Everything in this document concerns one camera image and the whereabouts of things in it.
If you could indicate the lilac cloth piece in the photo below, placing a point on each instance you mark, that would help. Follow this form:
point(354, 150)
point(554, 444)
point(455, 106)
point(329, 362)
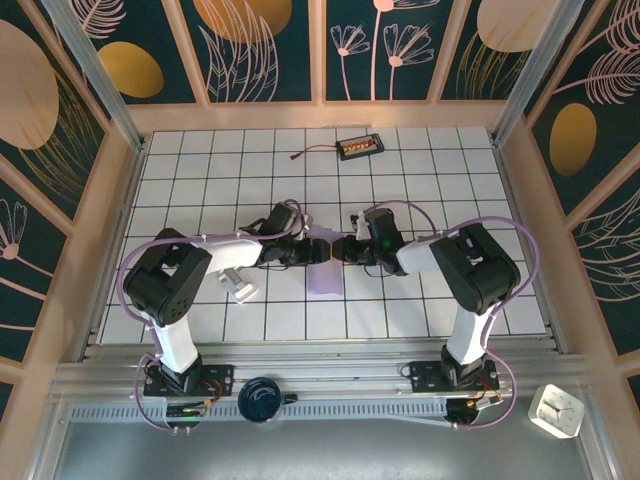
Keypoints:
point(325, 282)

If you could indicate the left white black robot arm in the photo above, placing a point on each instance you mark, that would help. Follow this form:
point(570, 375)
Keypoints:
point(170, 280)

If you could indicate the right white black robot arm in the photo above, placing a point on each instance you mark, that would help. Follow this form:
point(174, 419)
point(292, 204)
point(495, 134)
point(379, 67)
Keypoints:
point(480, 270)

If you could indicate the white square clock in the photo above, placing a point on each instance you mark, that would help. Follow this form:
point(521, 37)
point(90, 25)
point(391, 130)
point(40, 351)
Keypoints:
point(555, 410)

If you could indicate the black charger board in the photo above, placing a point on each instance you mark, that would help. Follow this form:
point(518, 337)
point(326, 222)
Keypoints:
point(360, 147)

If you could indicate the dark blue cup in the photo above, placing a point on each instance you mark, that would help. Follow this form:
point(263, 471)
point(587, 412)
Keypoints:
point(258, 400)

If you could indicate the small controller circuit board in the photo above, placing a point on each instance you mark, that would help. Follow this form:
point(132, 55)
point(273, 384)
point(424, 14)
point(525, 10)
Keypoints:
point(462, 412)
point(187, 411)

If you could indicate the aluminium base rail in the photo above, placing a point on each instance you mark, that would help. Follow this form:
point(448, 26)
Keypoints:
point(325, 370)

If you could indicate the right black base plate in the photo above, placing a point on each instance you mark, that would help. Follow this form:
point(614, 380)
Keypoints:
point(425, 375)

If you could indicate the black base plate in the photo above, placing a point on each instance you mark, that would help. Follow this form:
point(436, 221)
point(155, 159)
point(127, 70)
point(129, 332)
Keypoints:
point(425, 375)
point(220, 380)

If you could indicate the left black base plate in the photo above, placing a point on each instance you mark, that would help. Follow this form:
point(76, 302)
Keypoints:
point(220, 380)

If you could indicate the aluminium side rail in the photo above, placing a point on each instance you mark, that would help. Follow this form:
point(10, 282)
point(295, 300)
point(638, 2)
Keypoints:
point(525, 225)
point(122, 210)

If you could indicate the aluminium corner post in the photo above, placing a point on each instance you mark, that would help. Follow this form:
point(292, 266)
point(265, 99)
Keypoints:
point(527, 75)
point(95, 75)

